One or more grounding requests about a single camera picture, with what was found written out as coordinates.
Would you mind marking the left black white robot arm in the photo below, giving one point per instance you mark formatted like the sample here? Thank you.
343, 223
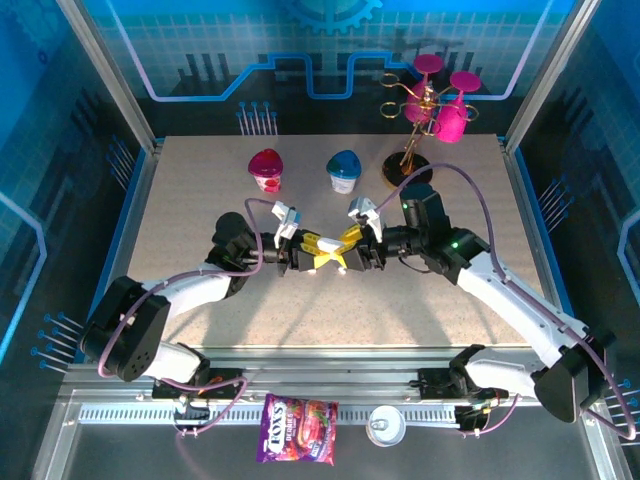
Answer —
195, 292

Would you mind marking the blue lid yogurt cup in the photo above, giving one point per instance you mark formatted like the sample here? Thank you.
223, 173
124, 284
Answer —
344, 175

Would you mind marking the pink lid yogurt cup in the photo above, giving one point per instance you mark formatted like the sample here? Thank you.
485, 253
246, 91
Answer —
267, 172

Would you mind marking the pink wine glass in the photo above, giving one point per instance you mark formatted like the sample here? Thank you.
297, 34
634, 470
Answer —
450, 125
417, 107

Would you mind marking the silver drink can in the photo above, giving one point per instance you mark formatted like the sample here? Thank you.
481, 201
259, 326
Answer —
385, 425

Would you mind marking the purple candy bag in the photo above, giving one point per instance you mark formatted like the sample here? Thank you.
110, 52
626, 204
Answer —
295, 430

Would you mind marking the left black adapter box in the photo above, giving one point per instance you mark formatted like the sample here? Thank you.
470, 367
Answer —
192, 415

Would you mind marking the black adapter box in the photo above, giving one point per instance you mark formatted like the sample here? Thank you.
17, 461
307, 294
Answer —
192, 415
470, 417

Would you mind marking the right black adapter box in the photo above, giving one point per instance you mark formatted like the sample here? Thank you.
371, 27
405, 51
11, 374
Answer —
470, 417

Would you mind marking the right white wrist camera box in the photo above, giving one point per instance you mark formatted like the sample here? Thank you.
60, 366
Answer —
364, 207

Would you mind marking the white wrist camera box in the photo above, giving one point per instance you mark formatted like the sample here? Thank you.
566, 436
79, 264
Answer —
286, 220
364, 207

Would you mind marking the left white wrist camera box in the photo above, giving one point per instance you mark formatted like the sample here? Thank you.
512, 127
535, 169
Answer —
286, 220

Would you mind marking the aluminium frame beam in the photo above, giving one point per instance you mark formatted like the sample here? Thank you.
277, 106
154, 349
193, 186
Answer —
325, 372

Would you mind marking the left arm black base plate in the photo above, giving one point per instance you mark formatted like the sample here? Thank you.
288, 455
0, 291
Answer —
222, 386

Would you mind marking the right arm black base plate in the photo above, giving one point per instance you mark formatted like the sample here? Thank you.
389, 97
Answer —
432, 382

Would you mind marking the right aluminium frame post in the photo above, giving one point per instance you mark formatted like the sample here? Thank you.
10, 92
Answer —
547, 75

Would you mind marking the aluminium frame post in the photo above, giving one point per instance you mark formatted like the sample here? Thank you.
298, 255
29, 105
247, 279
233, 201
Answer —
107, 75
547, 75

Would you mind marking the left aluminium frame post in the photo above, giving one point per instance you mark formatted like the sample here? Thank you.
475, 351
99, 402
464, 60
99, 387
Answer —
107, 75

